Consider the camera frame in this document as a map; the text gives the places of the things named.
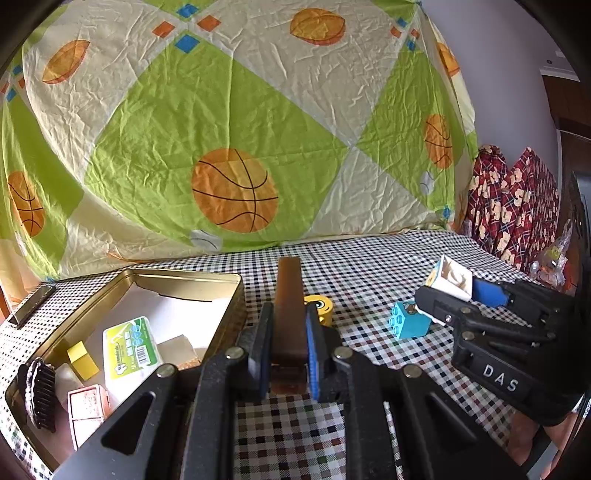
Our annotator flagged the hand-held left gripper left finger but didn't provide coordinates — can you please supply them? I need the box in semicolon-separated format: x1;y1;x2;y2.
53;302;278;480

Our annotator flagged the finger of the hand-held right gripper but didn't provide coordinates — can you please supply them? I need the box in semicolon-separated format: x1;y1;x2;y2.
414;286;469;326
471;278;525;309

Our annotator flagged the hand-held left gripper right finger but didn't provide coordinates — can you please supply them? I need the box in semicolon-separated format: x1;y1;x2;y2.
305;305;527;480

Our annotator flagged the small white box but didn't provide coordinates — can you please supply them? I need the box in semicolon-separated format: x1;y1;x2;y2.
425;255;474;301

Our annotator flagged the blue toy brick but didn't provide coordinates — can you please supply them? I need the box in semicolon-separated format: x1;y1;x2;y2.
388;300;435;339

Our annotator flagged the brown rectangular bar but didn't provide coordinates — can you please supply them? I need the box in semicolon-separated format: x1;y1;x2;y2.
270;256;309;395

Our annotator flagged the gold metal tin box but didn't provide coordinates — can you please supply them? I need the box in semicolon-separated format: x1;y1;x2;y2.
4;269;246;472

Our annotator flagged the green-label clear plastic box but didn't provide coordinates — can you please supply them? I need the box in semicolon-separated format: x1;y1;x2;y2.
102;315;166;407

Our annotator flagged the small pink patterned box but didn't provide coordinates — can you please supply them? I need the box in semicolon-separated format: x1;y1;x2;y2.
67;384;112;450

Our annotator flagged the black hair claw clip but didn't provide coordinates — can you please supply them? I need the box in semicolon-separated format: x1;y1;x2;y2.
17;359;58;433

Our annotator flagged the person's right hand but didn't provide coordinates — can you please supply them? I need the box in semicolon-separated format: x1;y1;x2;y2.
510;408;580;468

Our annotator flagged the yellow round sharpener with eyes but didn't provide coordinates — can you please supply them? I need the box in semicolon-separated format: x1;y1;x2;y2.
303;295;335;328

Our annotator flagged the clear plastic bag with toy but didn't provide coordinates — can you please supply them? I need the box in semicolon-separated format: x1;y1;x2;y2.
529;219;573;289

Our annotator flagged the checked tablecloth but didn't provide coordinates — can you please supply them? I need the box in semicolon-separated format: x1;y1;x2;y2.
0;229;555;480

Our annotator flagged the white and cork box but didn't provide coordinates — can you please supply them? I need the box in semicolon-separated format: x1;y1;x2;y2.
159;335;204;370

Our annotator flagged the red plaid printed cloth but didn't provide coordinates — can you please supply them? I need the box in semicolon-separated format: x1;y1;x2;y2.
462;144;509;259
489;148;559;278

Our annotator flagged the brown wooden door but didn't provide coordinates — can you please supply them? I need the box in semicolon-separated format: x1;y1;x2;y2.
540;69;591;296

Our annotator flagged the yellow wooden block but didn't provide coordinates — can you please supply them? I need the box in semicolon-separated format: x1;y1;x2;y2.
67;342;100;380

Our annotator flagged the silver metal bar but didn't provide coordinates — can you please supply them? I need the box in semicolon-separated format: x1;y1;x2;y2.
8;284;56;329

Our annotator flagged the basketball printed bedsheet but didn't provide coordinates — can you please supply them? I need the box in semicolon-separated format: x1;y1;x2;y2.
0;0;478;282

